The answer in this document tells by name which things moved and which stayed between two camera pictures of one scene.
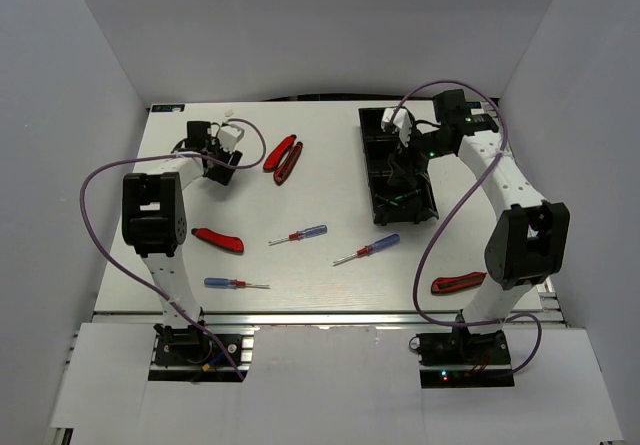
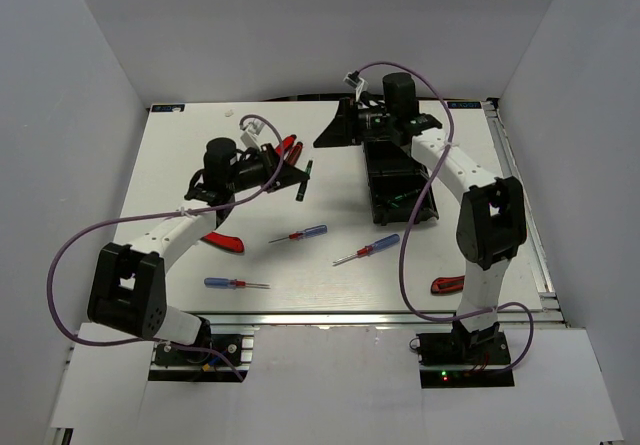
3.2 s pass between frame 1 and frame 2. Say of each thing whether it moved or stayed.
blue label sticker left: stayed
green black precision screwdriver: stayed
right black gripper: moved
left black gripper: moved
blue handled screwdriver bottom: stayed
